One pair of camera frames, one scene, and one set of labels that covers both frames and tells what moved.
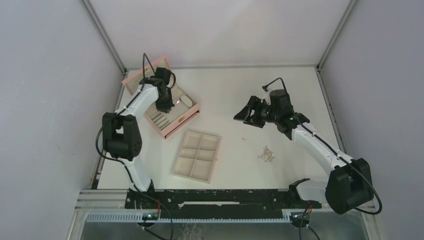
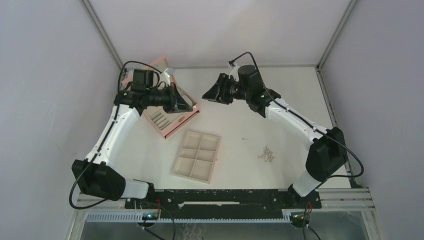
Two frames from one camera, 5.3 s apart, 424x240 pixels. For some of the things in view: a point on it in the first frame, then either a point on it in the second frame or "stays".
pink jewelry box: [185, 108] stays
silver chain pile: [267, 155] stays
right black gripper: [254, 103] -> [216, 94]
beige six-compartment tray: [197, 156] stays
